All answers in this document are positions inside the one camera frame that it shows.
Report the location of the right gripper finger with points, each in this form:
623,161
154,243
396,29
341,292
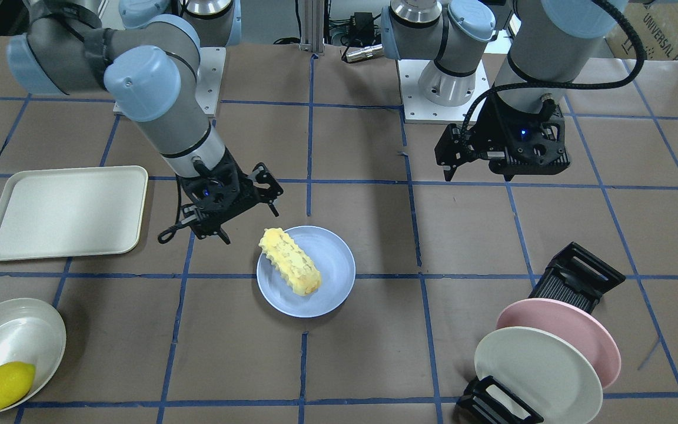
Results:
273,209
221,234

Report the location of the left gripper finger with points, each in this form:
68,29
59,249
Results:
449,172

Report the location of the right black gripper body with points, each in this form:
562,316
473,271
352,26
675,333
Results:
243,186

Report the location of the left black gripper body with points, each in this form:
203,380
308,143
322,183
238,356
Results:
490,131

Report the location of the yellow bread piece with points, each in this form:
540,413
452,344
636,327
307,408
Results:
294,265

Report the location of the blue plate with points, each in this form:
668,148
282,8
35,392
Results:
333,259

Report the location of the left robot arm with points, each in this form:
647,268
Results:
553,44

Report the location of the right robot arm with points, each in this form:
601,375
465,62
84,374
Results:
66,50

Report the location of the pink plate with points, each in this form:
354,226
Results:
574,326

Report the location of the cream plate with lemon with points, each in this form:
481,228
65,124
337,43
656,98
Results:
32,332

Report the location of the cream plate in rack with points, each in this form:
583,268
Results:
544,371

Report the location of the black dish rack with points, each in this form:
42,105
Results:
574,276

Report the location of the white tray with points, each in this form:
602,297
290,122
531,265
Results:
74,212

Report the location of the black power adapter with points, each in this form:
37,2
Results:
362,25

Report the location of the yellow lemon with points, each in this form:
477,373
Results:
16,380

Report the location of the aluminium frame post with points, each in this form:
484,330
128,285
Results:
312,25

